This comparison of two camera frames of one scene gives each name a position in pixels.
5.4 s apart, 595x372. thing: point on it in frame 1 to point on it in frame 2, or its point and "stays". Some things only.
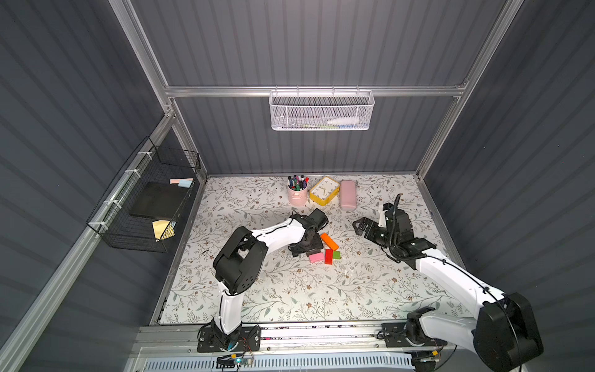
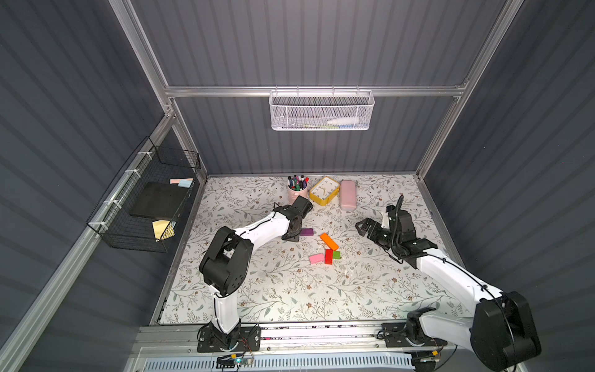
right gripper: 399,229 stays
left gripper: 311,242 to 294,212
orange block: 329,241 stays
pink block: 317,257 stays
